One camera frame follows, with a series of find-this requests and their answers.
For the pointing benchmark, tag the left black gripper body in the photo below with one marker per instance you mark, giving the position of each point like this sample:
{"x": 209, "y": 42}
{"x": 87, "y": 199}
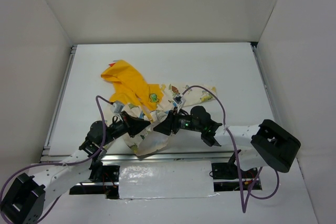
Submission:
{"x": 128, "y": 123}

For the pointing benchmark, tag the aluminium front rail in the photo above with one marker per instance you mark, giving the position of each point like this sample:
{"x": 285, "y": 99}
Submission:
{"x": 167, "y": 157}

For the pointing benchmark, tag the white foil covered plate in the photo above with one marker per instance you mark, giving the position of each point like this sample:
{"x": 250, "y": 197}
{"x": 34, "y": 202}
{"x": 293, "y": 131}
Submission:
{"x": 154, "y": 180}

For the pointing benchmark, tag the yellow hooded printed kids jacket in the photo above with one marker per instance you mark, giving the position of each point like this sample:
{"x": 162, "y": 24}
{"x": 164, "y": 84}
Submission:
{"x": 150, "y": 101}

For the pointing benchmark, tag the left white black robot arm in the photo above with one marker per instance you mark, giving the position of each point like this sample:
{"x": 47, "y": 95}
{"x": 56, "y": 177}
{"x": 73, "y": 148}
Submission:
{"x": 29, "y": 195}

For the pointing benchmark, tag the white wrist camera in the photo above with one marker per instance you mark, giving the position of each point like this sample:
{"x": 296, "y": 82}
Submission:
{"x": 117, "y": 107}
{"x": 179, "y": 100}

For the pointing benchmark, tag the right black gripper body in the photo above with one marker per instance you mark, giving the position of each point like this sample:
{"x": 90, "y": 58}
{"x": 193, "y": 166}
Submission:
{"x": 171, "y": 122}

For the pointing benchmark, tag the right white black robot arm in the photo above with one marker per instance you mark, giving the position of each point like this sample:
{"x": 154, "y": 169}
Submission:
{"x": 266, "y": 144}

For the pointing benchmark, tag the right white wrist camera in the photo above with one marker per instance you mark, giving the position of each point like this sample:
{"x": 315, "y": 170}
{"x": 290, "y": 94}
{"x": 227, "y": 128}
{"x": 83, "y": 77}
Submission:
{"x": 179, "y": 100}

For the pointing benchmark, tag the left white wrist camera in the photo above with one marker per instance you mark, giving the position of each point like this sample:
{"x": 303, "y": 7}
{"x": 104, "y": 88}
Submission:
{"x": 117, "y": 107}

